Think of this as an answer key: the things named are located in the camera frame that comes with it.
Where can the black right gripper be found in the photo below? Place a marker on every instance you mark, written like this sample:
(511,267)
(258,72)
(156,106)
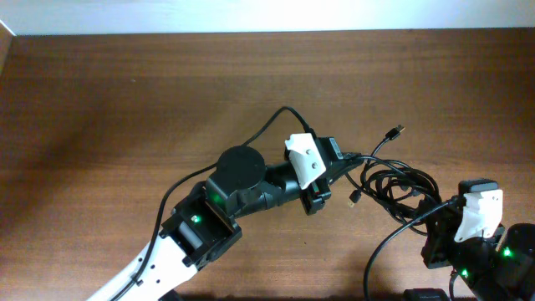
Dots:
(435,249)

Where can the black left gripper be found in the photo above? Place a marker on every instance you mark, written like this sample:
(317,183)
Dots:
(310,192)

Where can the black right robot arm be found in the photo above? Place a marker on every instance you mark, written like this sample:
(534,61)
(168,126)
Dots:
(500,267)

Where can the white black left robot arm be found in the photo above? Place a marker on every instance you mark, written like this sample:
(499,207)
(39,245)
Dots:
(203,225)

